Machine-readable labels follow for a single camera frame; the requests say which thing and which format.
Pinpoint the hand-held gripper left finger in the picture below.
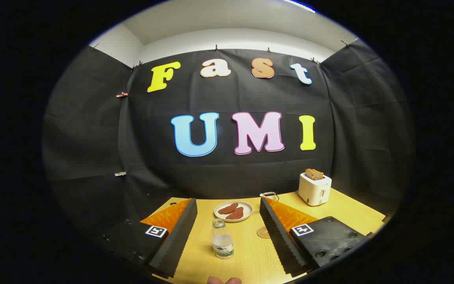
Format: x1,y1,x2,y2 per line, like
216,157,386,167
101,198,198,279

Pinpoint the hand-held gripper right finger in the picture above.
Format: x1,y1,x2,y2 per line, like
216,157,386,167
259,196,371,278

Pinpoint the clear plastic juice bottle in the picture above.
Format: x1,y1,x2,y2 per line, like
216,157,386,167
211,219,234,259

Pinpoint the wooden table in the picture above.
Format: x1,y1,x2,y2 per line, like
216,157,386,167
148,189,387,284

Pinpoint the white round plate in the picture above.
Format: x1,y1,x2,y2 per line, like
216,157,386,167
214,201,253,223

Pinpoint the white toaster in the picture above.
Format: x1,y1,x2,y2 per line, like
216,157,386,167
298,172,332,206

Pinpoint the black backdrop cloth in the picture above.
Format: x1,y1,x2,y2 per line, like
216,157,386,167
42,38,415,253

